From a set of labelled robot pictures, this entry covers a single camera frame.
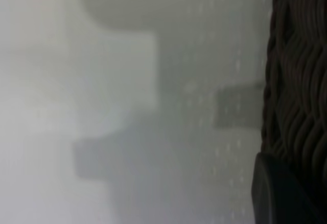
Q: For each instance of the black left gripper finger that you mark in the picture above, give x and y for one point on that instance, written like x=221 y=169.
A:
x=278 y=196

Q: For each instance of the black woven wicker basket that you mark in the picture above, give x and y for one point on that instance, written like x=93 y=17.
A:
x=299 y=68

